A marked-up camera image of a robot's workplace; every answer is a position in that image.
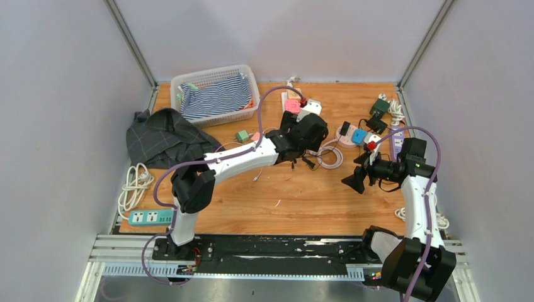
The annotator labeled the purple power strip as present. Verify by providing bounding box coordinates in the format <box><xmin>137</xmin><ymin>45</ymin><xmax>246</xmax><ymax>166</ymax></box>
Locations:
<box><xmin>389</xmin><ymin>130</ymin><xmax>406</xmax><ymax>162</ymax></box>

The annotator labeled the black power adapter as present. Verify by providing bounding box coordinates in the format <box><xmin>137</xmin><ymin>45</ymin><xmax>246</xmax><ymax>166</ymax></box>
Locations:
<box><xmin>366</xmin><ymin>116</ymin><xmax>388</xmax><ymax>135</ymax></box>

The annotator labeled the dark green plug adapter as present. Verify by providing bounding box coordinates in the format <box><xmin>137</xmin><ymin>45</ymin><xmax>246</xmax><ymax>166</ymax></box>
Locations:
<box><xmin>370</xmin><ymin>98</ymin><xmax>390</xmax><ymax>119</ymax></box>

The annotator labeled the salmon plug adapter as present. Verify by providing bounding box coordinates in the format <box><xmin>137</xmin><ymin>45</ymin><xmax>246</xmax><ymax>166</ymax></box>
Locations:
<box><xmin>251</xmin><ymin>132</ymin><xmax>261</xmax><ymax>141</ymax></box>

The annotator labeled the teal power strip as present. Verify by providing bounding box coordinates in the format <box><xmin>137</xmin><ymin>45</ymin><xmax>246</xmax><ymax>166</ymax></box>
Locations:
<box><xmin>128</xmin><ymin>210</ymin><xmax>173</xmax><ymax>226</ymax></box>

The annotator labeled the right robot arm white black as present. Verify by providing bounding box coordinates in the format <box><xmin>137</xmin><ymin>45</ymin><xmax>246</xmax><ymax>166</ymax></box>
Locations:
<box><xmin>342</xmin><ymin>138</ymin><xmax>457</xmax><ymax>301</ymax></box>

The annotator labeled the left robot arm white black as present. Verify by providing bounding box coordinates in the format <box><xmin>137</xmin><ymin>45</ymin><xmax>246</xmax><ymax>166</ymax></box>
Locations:
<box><xmin>168</xmin><ymin>112</ymin><xmax>329</xmax><ymax>260</ymax></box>

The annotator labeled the blue plug adapter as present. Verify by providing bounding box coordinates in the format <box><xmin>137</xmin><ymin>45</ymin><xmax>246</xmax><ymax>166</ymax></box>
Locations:
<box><xmin>351</xmin><ymin>128</ymin><xmax>368</xmax><ymax>147</ymax></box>

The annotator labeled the pink plug adapter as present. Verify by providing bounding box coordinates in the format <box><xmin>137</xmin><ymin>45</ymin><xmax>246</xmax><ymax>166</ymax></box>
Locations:
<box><xmin>283</xmin><ymin>99</ymin><xmax>302</xmax><ymax>115</ymax></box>

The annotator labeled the small black charger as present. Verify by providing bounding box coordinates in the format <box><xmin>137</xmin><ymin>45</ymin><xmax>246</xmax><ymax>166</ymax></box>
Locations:
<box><xmin>339</xmin><ymin>121</ymin><xmax>351</xmax><ymax>136</ymax></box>

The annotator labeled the long white power strip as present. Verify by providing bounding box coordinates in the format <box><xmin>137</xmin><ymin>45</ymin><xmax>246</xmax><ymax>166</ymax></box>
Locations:
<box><xmin>281</xmin><ymin>75</ymin><xmax>302</xmax><ymax>111</ymax></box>

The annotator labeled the blue white striped cloth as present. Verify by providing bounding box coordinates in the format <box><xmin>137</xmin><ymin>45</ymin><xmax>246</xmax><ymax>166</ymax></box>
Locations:
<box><xmin>176</xmin><ymin>74</ymin><xmax>254</xmax><ymax>120</ymax></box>

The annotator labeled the white plastic basket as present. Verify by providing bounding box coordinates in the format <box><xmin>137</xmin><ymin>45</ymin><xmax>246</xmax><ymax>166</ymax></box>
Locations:
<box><xmin>170</xmin><ymin>64</ymin><xmax>260</xmax><ymax>128</ymax></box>

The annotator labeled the dark grey plaid cloth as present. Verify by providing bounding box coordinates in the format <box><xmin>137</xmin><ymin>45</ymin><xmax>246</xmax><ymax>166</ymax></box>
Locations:
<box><xmin>125</xmin><ymin>108</ymin><xmax>222</xmax><ymax>169</ymax></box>

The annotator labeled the pink white coiled cable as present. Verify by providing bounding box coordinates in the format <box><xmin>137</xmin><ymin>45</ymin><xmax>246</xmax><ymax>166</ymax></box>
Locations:
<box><xmin>315</xmin><ymin>139</ymin><xmax>344</xmax><ymax>170</ymax></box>

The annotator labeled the thin black cable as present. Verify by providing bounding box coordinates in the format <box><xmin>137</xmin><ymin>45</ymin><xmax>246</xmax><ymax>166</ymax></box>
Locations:
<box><xmin>290</xmin><ymin>133</ymin><xmax>349</xmax><ymax>172</ymax></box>

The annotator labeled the purple strip white cable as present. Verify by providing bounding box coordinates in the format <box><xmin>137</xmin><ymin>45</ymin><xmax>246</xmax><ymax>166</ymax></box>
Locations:
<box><xmin>378</xmin><ymin>93</ymin><xmax>406</xmax><ymax>128</ymax></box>

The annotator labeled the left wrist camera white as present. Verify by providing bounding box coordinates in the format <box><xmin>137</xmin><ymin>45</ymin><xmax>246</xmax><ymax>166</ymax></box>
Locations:
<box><xmin>296</xmin><ymin>99</ymin><xmax>322</xmax><ymax>123</ymax></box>

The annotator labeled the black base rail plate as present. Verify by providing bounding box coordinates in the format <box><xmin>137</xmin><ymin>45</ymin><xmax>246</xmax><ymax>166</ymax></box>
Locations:
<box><xmin>143</xmin><ymin>235</ymin><xmax>382</xmax><ymax>279</ymax></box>

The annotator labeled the orange strip white cable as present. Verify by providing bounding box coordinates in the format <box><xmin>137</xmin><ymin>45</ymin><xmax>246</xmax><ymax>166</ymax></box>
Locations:
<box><xmin>394</xmin><ymin>207</ymin><xmax>450</xmax><ymax>231</ymax></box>

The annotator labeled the white coiled power cable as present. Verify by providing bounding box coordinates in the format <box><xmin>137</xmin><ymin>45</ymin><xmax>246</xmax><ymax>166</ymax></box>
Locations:
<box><xmin>117</xmin><ymin>162</ymin><xmax>155</xmax><ymax>221</ymax></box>

